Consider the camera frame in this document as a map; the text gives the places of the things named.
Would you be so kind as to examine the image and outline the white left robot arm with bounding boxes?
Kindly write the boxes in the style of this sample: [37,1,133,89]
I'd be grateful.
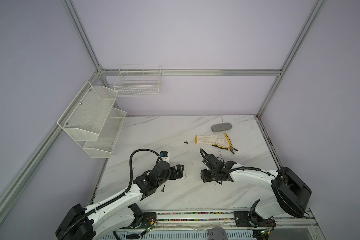
[55,151,184,240]

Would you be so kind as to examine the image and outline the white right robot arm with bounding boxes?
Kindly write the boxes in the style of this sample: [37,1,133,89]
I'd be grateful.
[200,149,312,228]

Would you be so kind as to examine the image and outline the yellow black pliers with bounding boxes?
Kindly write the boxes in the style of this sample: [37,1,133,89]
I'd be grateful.
[212,133,239,155]

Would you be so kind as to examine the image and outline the white work glove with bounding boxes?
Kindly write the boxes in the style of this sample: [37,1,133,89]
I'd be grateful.
[195,135,225,147]

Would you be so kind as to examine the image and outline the grey fabric glasses case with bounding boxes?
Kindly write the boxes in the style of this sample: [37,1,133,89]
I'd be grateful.
[211,123,233,133]

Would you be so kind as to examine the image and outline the white mesh two-tier shelf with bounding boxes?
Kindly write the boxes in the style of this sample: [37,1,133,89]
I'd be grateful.
[57,82,126,159]

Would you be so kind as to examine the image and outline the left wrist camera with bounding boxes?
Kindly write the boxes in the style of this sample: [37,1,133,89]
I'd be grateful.
[160,151,170,163]

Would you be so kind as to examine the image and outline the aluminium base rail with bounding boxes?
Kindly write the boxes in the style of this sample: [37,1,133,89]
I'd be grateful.
[101,211,319,232]

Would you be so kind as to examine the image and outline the white wire basket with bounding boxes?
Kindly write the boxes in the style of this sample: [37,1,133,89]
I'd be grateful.
[113,65,162,97]

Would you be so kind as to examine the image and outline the aluminium frame corner post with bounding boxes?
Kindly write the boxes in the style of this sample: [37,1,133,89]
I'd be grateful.
[257,0,327,119]

